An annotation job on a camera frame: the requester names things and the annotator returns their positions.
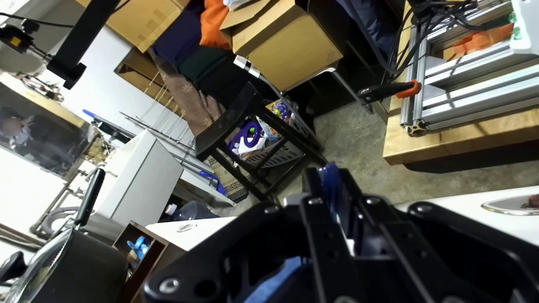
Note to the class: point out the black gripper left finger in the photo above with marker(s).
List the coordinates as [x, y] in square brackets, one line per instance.
[254, 246]

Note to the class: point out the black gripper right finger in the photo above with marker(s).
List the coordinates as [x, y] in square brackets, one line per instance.
[427, 253]

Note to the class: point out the white dryer machine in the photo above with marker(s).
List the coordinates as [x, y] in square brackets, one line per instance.
[191, 233]

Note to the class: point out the dark wooden tray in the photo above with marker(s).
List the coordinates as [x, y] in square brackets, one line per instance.
[144, 253]

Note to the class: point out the white and purple iron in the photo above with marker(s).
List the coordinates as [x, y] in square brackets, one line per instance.
[247, 137]

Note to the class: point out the wooden platform board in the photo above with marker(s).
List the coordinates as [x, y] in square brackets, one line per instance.
[449, 140]

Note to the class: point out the black stool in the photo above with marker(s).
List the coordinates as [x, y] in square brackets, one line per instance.
[225, 120]

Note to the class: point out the white cabinet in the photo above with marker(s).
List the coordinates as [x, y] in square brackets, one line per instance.
[141, 179]

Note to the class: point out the brown hanging cloth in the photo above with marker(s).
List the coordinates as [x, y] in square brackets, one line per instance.
[186, 95]

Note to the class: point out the black orange bar clamp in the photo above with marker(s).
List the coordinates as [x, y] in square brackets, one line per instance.
[388, 90]

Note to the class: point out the grey cooking pot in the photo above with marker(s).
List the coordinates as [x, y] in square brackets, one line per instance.
[85, 270]

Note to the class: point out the brown cardboard box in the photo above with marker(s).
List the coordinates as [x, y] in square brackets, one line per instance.
[146, 19]
[287, 44]

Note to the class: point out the orange cloth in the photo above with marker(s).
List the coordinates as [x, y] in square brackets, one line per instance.
[213, 23]

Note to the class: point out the wood framed mirror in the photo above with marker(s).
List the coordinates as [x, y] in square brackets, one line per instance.
[40, 129]

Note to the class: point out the aluminium extrusion frame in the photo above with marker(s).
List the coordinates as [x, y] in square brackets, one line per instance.
[478, 85]

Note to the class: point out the black camera stand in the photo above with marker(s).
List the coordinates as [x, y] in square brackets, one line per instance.
[85, 39]

